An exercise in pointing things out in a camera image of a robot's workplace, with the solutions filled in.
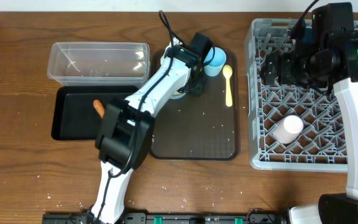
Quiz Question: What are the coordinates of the grey dishwasher rack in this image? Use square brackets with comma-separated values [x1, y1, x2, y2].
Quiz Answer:
[245, 19, 358, 172]

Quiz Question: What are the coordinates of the crumpled white paper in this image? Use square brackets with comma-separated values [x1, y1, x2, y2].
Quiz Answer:
[160, 37, 181, 62]

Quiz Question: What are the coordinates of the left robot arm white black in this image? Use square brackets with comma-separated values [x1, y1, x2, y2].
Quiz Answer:
[90, 43, 214, 223]

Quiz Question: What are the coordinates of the orange carrot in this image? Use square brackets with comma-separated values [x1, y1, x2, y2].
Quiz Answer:
[93, 100, 105, 118]

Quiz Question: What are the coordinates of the black tray bin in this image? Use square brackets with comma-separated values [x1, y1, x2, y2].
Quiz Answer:
[51, 86, 137, 141]

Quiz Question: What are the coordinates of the clear plastic bin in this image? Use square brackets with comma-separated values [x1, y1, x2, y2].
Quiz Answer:
[47, 42, 150, 88]

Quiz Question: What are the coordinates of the brown serving tray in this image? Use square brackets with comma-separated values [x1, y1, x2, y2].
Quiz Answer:
[150, 50, 241, 161]

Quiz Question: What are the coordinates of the light blue cup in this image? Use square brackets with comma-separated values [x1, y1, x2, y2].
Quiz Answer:
[203, 47, 226, 77]

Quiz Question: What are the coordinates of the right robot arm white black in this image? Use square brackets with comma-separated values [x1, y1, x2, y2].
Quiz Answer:
[260, 2, 358, 223]

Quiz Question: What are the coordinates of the pink white cup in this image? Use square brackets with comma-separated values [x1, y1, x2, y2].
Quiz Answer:
[272, 115, 304, 144]

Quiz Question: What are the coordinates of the light blue rice bowl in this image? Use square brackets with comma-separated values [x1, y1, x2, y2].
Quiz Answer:
[169, 88, 186, 100]

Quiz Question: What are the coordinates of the yellow spoon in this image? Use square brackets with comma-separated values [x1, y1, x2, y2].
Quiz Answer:
[223, 65, 233, 107]

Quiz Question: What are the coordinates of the black rail at table edge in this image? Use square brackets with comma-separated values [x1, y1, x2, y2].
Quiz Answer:
[42, 208, 290, 224]

